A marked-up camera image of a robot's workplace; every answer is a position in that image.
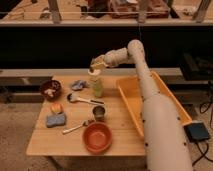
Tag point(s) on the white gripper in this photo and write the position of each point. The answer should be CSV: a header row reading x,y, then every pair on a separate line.
x,y
102,61

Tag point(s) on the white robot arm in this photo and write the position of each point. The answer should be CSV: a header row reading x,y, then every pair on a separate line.
x,y
164,139

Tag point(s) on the green pepper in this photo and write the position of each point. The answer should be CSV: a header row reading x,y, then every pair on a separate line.
x,y
98,88

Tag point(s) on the small metal cup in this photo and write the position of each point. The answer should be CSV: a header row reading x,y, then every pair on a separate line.
x,y
99,113

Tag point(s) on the blue crumpled cloth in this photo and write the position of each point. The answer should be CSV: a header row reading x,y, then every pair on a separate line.
x,y
79,85

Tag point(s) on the yellow plastic bin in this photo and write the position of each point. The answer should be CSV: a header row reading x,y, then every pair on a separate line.
x,y
130,93

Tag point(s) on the dark brown bowl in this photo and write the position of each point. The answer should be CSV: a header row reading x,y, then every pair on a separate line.
x,y
51,90

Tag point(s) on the wooden table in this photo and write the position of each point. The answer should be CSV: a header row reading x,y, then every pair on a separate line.
x,y
51,142

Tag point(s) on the orange yellow toy fruit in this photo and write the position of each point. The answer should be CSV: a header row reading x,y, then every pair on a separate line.
x,y
56,108

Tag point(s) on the metal spoon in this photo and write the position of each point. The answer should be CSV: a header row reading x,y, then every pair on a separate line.
x,y
84,124

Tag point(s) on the blue sponge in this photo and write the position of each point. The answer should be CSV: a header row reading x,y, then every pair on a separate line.
x,y
55,120

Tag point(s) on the orange plastic bowl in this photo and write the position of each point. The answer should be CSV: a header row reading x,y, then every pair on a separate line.
x,y
97,137

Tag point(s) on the black box on floor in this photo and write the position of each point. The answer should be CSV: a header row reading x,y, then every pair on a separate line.
x,y
197,132

